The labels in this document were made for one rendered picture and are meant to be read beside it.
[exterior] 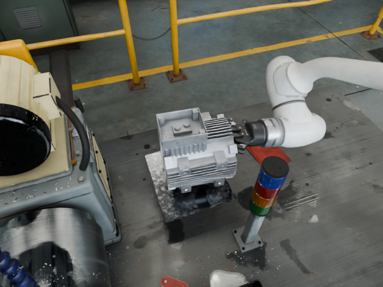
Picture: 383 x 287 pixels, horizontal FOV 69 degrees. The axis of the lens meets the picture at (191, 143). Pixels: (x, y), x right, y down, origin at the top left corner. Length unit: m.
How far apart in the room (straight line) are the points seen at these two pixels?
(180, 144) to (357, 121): 0.98
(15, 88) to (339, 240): 1.04
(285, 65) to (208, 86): 1.90
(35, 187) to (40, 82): 0.24
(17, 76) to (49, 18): 2.61
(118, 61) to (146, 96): 0.67
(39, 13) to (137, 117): 1.47
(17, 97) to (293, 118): 0.70
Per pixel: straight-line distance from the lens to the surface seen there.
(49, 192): 0.73
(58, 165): 0.75
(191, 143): 0.73
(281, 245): 1.03
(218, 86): 2.78
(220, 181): 0.83
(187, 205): 0.91
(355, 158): 1.34
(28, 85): 0.76
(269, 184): 0.66
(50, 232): 0.68
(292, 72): 0.90
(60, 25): 3.38
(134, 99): 2.67
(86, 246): 0.69
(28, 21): 3.39
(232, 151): 0.77
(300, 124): 0.88
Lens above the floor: 1.73
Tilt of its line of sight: 50 degrees down
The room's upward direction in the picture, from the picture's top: straight up
